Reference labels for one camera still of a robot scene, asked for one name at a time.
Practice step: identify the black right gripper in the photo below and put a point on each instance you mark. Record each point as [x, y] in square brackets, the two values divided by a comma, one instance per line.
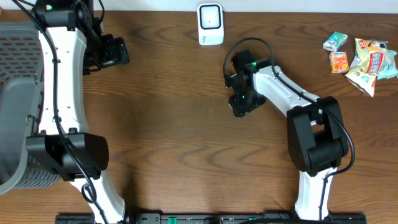
[239, 108]

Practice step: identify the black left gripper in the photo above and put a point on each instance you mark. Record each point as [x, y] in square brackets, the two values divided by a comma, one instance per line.
[114, 55]

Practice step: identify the orange small box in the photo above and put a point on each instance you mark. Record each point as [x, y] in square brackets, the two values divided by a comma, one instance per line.
[338, 62]

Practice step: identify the light teal small packet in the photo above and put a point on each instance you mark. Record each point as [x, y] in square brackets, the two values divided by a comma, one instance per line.
[335, 41]

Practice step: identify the yellow snack bag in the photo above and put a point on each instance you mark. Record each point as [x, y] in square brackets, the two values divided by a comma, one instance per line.
[367, 63]

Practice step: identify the teal snack packet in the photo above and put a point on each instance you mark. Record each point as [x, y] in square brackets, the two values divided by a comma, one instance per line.
[389, 68]

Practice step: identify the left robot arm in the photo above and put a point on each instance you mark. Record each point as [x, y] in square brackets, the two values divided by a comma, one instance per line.
[74, 45]

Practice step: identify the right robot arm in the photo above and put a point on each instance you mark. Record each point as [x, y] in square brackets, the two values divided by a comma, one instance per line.
[316, 142]

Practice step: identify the white barcode scanner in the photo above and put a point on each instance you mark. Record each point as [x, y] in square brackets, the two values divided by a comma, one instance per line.
[210, 24]

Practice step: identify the grey plastic mesh basket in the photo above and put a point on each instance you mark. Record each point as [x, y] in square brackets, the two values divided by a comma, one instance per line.
[22, 90]

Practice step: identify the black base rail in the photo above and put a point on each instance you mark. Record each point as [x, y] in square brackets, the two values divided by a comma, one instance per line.
[155, 218]

